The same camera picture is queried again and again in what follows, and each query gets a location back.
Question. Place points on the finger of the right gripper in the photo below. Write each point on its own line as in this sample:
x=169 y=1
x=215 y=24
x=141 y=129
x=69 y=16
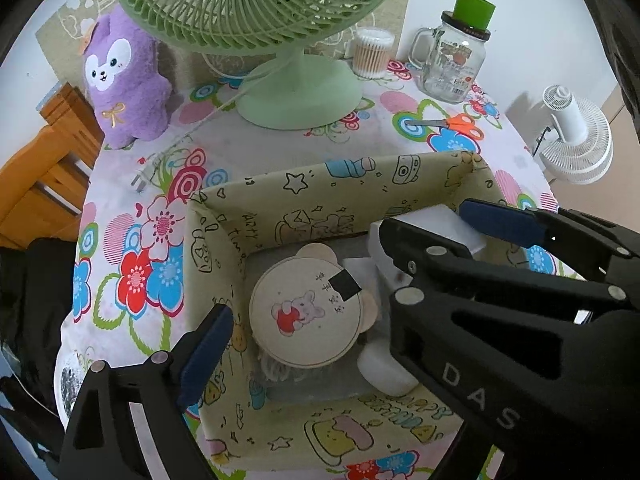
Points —
x=450 y=269
x=595 y=248

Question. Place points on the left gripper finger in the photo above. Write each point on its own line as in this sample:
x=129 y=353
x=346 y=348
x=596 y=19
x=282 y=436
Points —
x=100 y=440

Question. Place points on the white 45W charger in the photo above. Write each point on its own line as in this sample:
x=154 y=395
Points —
x=438 y=219

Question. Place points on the clear plastic box of ties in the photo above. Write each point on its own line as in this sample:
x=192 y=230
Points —
x=335 y=382

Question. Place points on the small white charger cube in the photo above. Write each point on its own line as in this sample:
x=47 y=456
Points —
x=365 y=273

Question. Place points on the white standing fan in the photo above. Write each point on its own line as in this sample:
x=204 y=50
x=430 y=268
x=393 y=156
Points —
x=578 y=146

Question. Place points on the white rounded earbud case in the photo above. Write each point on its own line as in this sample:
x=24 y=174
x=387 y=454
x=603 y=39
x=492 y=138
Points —
x=380 y=369

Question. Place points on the floral tablecloth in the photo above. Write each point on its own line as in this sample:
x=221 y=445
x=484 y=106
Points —
x=128 y=293

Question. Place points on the black clothing on chair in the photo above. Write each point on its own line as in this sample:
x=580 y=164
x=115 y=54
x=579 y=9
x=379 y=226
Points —
x=36 y=296

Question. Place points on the patterned cardboard storage box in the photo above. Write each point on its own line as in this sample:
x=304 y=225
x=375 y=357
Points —
x=235 y=232

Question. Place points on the glass mason jar mug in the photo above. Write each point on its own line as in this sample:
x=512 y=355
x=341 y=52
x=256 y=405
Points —
x=448 y=58

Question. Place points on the cotton swab container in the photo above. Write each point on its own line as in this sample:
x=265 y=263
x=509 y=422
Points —
x=369 y=51

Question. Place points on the green cup on jar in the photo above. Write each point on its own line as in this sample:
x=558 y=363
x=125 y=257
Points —
x=474 y=13

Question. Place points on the wooden chair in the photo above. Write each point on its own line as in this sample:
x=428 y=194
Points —
x=42 y=188

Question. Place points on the green desk fan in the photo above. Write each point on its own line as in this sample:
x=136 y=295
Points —
x=295 y=90

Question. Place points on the purple plush toy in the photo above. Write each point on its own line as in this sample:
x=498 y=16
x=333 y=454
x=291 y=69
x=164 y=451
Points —
x=128 y=94

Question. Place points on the patterned paper backdrop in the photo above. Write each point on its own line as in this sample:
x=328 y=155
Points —
x=60 y=38

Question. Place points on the orange handled scissors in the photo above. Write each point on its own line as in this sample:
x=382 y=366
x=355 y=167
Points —
x=461 y=123

